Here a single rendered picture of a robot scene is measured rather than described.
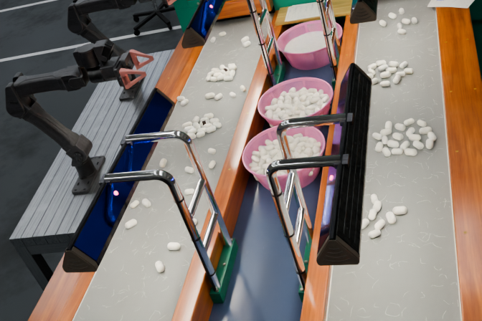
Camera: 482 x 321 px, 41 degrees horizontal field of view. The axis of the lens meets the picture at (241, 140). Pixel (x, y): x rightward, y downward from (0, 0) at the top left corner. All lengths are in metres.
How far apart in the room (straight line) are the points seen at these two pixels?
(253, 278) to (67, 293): 0.51
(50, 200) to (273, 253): 0.93
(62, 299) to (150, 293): 0.25
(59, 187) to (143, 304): 0.83
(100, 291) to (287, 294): 0.52
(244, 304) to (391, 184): 0.53
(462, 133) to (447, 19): 0.70
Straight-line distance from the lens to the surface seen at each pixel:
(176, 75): 2.62
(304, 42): 2.64
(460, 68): 2.24
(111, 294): 1.82
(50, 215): 2.33
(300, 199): 1.64
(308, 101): 2.25
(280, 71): 2.52
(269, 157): 2.04
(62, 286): 1.88
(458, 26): 2.49
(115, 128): 2.63
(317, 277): 1.60
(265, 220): 1.92
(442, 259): 1.63
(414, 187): 1.82
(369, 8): 2.00
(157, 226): 1.94
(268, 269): 1.78
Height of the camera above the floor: 1.95
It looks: 34 degrees down
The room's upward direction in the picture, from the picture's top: 18 degrees counter-clockwise
